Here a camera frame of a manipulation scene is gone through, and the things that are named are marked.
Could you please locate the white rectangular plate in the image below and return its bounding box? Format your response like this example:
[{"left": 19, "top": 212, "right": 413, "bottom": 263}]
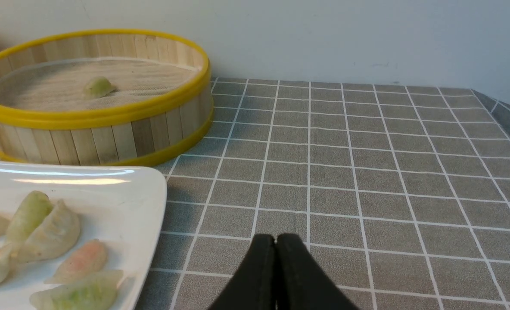
[{"left": 0, "top": 161, "right": 167, "bottom": 310}]

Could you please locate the pink dumpling right side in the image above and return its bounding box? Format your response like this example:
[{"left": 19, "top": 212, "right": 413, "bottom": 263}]
[{"left": 44, "top": 239, "right": 108, "bottom": 285}]

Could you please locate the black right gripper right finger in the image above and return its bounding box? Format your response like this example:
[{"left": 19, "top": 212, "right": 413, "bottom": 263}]
[{"left": 275, "top": 233, "right": 359, "bottom": 310}]

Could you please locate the pale translucent dumpling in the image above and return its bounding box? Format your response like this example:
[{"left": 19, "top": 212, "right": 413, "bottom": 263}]
[{"left": 16, "top": 199, "right": 81, "bottom": 264}]

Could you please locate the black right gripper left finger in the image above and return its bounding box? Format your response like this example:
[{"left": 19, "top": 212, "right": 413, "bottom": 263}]
[{"left": 209, "top": 234, "right": 276, "bottom": 310}]

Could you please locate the grey checked tablecloth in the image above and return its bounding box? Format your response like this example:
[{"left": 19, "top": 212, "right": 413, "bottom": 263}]
[{"left": 137, "top": 77, "right": 510, "bottom": 310}]

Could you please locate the white steamer liner cloth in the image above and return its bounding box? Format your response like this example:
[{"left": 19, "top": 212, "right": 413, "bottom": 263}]
[{"left": 0, "top": 57, "right": 200, "bottom": 112}]

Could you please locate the green dumpling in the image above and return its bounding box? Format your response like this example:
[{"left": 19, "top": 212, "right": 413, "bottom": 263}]
[
  {"left": 29, "top": 270, "right": 124, "bottom": 310},
  {"left": 6, "top": 191, "right": 53, "bottom": 244},
  {"left": 82, "top": 76, "right": 116, "bottom": 99}
]

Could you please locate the bamboo steamer basket yellow rim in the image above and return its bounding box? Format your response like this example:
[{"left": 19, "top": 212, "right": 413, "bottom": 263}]
[{"left": 0, "top": 29, "right": 214, "bottom": 166}]

